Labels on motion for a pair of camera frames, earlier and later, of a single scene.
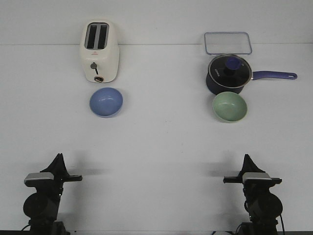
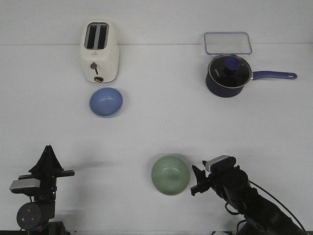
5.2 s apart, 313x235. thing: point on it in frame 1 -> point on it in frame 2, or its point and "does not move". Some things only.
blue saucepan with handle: [235, 77] does not move
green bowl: [229, 106] -> [170, 175]
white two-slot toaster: [100, 50] does not move
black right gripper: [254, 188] -> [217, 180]
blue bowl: [106, 102] does not move
